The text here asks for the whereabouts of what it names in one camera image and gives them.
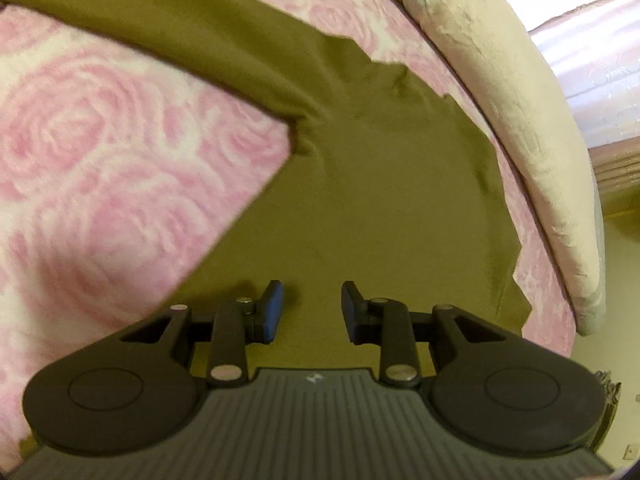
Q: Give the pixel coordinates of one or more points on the pink window curtain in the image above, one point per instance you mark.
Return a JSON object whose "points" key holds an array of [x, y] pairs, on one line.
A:
{"points": [[593, 50]]}

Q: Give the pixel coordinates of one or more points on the olive green shirt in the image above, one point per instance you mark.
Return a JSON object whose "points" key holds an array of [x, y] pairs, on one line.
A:
{"points": [[390, 185]]}

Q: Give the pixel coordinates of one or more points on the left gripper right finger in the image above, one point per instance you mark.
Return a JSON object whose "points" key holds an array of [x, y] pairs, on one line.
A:
{"points": [[387, 324]]}

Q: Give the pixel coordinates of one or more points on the stack of green folded clothes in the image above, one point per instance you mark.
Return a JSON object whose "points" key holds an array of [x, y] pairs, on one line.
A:
{"points": [[613, 392]]}

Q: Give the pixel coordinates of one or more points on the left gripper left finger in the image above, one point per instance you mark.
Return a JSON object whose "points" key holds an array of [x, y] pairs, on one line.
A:
{"points": [[237, 325]]}

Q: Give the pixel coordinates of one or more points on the grey and cream duvet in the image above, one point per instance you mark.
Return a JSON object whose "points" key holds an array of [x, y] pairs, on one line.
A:
{"points": [[490, 50]]}

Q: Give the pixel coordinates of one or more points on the pink floral bed blanket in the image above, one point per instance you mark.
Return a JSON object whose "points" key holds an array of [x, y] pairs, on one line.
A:
{"points": [[118, 171]]}

